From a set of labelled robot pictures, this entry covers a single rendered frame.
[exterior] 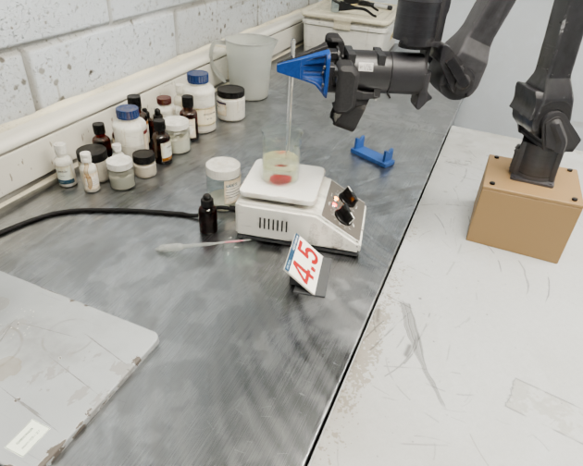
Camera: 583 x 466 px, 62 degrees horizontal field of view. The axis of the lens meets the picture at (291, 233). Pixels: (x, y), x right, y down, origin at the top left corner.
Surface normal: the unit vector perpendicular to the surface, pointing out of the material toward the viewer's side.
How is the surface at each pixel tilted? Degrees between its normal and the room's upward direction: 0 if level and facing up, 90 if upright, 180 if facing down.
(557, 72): 87
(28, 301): 0
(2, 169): 90
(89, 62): 90
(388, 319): 0
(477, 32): 87
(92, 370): 0
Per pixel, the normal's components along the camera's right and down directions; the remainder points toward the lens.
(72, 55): 0.91, 0.27
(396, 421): 0.05, -0.82
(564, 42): 0.07, 0.53
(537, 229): -0.40, 0.51
